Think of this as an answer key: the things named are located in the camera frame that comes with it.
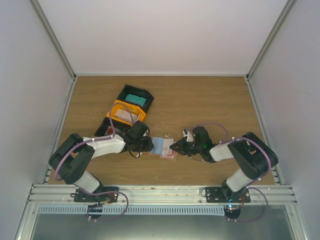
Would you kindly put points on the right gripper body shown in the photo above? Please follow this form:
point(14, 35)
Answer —
point(191, 149)

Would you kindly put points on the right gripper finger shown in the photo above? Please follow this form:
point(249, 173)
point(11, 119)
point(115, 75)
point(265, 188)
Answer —
point(178, 149)
point(177, 144)

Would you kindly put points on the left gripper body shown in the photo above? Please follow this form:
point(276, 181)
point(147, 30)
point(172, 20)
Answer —
point(142, 147)

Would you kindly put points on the pale pink card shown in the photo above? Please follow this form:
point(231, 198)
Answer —
point(166, 146)

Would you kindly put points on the black bin with red cards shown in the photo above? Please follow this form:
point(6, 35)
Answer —
point(106, 123)

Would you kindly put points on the yellow bin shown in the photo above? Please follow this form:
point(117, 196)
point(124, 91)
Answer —
point(128, 107)

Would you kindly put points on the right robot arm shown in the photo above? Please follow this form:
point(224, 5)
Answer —
point(254, 158)

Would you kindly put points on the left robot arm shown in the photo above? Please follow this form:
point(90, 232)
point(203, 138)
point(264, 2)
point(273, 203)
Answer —
point(71, 159)

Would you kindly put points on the red and white cards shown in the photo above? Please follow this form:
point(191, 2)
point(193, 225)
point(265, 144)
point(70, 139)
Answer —
point(110, 130)

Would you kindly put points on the pale pink cards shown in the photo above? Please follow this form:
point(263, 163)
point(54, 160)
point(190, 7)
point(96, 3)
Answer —
point(126, 116)

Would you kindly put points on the teal cards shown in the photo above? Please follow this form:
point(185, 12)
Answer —
point(134, 99)

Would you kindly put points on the black bin with teal cards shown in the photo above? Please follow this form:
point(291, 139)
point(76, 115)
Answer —
point(129, 89)

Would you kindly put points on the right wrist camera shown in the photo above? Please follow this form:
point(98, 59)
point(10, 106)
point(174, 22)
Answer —
point(188, 135)

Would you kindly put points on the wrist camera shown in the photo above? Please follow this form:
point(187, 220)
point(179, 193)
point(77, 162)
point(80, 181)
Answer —
point(147, 132)
point(188, 135)

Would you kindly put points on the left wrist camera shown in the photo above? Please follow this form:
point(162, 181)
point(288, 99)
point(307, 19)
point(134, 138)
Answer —
point(147, 132)

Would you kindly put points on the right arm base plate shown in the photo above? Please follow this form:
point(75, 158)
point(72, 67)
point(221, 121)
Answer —
point(218, 194)

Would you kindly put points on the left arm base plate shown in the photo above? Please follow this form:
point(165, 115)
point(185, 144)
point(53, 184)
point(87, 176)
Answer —
point(111, 197)

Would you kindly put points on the aluminium mounting rail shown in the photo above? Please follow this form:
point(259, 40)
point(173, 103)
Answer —
point(162, 194)

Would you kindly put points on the grey slotted cable duct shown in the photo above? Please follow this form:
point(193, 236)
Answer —
point(194, 210)

